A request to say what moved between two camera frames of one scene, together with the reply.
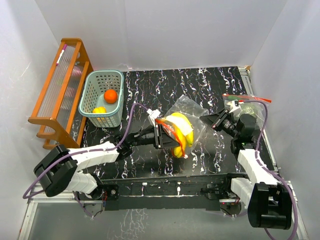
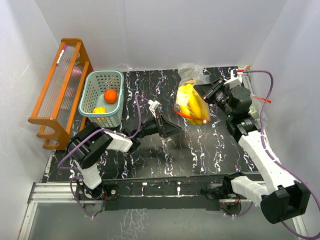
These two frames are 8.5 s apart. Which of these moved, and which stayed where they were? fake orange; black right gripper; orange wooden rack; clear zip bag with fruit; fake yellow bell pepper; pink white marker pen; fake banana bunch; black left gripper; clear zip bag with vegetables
Moved: black right gripper; black left gripper; fake banana bunch; clear zip bag with fruit
Stayed: fake orange; fake yellow bell pepper; pink white marker pen; clear zip bag with vegetables; orange wooden rack
